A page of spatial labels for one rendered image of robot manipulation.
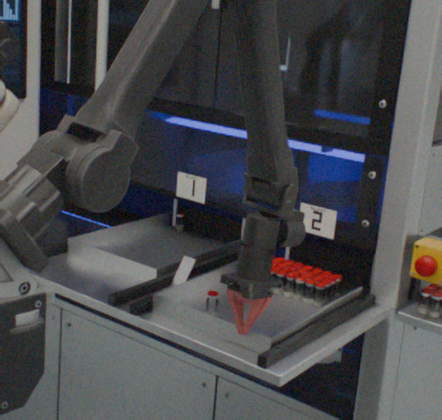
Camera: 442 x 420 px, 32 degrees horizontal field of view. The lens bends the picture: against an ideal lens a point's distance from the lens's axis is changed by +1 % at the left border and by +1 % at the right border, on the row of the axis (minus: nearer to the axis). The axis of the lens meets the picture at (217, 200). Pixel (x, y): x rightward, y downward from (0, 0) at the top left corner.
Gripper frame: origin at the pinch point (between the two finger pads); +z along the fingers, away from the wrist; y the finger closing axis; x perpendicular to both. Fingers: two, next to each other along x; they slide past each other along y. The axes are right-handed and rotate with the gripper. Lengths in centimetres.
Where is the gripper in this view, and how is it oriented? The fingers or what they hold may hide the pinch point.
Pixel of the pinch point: (243, 329)
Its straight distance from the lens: 130.0
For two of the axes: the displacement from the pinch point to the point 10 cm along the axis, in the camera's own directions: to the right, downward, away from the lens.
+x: -8.0, -2.0, 5.6
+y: 5.7, 0.2, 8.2
